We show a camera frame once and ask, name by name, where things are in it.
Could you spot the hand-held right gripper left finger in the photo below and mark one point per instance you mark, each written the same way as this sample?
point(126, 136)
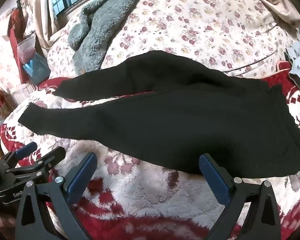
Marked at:
point(81, 177)

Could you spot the red and white plush blanket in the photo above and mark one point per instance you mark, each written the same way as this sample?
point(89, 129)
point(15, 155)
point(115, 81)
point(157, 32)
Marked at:
point(145, 192)

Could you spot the red hanging cloth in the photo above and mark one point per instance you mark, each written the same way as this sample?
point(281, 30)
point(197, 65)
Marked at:
point(15, 35)

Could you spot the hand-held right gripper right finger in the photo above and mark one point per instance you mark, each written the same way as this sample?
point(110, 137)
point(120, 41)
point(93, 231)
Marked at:
point(213, 178)

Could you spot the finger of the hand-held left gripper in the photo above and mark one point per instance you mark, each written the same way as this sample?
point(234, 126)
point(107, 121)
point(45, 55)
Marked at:
point(51, 156)
point(27, 148)

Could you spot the beige curtain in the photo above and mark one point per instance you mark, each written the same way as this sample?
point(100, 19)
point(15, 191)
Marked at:
point(40, 12)

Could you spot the floral cloth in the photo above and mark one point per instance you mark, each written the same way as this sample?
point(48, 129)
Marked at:
point(1, 55)

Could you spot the grey fleece garment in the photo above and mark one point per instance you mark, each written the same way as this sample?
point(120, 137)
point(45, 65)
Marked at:
point(102, 30)

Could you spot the blue plastic bag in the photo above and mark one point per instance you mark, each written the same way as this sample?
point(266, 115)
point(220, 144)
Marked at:
point(36, 68)

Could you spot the beige cloth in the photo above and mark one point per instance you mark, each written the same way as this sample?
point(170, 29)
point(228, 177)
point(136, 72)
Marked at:
point(272, 2)

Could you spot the black pants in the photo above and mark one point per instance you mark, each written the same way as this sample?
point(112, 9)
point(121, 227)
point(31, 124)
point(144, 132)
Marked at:
point(177, 117)

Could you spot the floral quilt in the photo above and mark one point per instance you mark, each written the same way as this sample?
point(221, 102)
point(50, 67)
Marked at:
point(190, 17)

